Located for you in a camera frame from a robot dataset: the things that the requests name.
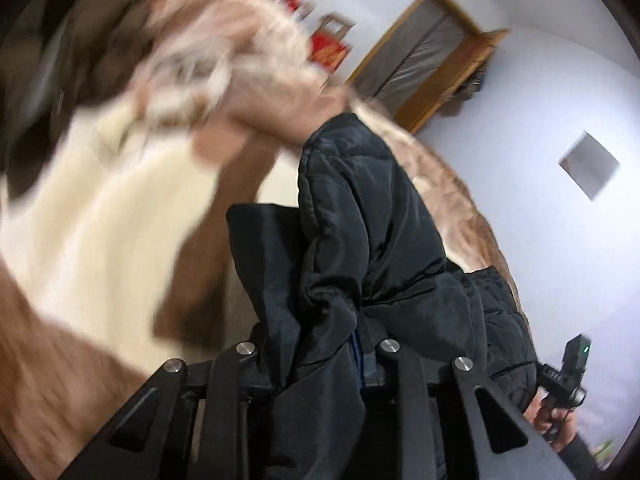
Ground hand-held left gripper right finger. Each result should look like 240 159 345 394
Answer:
351 320 577 480

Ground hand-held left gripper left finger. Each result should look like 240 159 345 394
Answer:
60 341 275 480

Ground black puffer jacket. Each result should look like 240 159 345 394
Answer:
226 112 539 480

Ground person's right forearm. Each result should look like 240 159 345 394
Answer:
554 434 602 480

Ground hanging dark clothes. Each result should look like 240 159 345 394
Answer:
451 59 489 104

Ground person's right hand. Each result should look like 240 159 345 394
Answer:
524 394 577 450

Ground brown and white blanket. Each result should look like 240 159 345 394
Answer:
0 0 527 480

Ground grey door curtain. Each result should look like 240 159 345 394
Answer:
359 0 469 107

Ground cardboard box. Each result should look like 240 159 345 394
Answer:
319 11 357 39

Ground brown puffer jacket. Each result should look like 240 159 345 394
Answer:
0 0 153 202

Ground grey wall panel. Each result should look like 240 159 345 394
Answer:
558 130 621 202

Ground wooden door frame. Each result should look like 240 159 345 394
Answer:
346 0 512 134

